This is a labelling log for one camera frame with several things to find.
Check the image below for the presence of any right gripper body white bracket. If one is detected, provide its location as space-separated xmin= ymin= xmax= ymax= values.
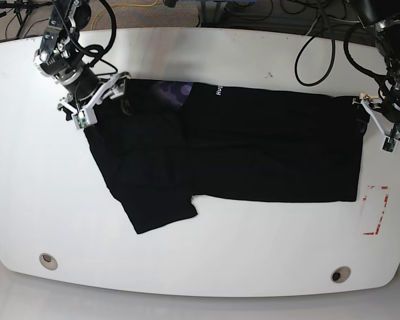
xmin=57 ymin=70 xmax=131 ymax=117

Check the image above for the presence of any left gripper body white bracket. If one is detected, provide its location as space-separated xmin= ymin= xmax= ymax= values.
xmin=352 ymin=93 xmax=400 ymax=140

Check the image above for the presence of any black T-shirt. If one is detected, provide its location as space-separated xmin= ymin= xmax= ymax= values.
xmin=84 ymin=79 xmax=369 ymax=234

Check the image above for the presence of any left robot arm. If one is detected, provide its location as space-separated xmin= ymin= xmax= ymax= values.
xmin=343 ymin=1 xmax=400 ymax=141

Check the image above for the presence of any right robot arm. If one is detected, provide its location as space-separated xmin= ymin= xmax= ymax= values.
xmin=34 ymin=1 xmax=131 ymax=123

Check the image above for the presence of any red tape rectangle marking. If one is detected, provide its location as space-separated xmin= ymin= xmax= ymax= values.
xmin=359 ymin=185 xmax=390 ymax=235

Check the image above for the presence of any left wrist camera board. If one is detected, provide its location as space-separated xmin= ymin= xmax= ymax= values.
xmin=381 ymin=136 xmax=399 ymax=153

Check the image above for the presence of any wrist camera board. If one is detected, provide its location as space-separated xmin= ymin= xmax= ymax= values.
xmin=381 ymin=136 xmax=399 ymax=153
xmin=71 ymin=109 xmax=97 ymax=129

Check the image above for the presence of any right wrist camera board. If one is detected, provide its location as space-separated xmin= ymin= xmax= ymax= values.
xmin=71 ymin=109 xmax=97 ymax=129

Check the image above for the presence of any yellow cable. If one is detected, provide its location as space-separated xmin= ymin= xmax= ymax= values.
xmin=91 ymin=0 xmax=159 ymax=31

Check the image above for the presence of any right table cable grommet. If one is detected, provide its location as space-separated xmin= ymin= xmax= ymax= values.
xmin=331 ymin=266 xmax=351 ymax=284

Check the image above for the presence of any table cable grommet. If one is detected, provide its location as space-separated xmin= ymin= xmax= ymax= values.
xmin=331 ymin=266 xmax=351 ymax=284
xmin=39 ymin=253 xmax=58 ymax=271

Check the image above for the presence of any left table cable grommet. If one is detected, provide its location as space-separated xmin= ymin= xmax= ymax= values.
xmin=39 ymin=253 xmax=58 ymax=271

